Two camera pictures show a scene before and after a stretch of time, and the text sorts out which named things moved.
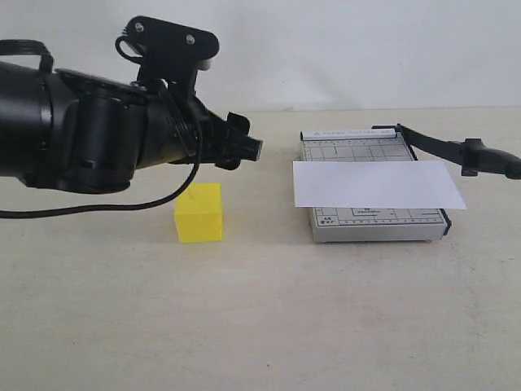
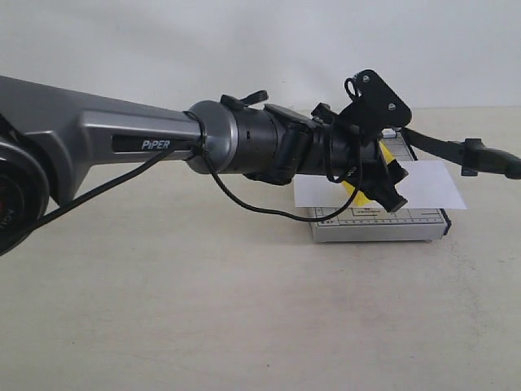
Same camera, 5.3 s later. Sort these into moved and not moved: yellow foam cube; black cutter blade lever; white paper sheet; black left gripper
Moved: yellow foam cube; black left gripper
Not moved: black cutter blade lever; white paper sheet
